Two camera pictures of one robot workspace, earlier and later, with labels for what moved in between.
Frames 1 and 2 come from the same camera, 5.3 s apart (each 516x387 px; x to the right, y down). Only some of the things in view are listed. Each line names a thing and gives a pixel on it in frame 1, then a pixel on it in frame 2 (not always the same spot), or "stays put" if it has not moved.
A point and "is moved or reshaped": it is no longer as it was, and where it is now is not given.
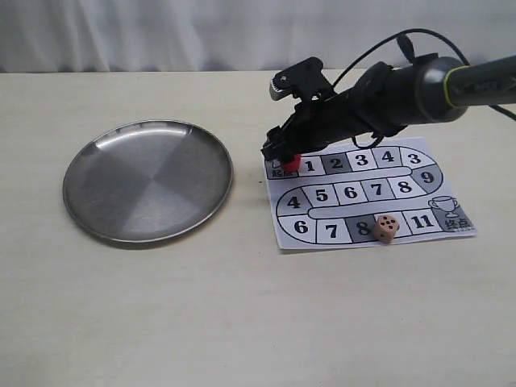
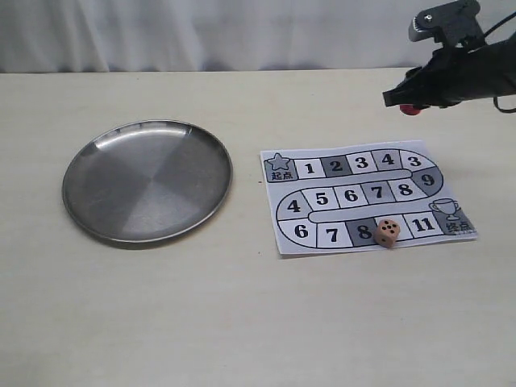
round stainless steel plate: (146, 180) stays put
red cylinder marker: (293, 165) is moved or reshaped
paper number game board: (397, 191) stays put
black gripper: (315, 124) to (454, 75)
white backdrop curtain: (206, 35) stays put
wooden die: (385, 228) is moved or reshaped
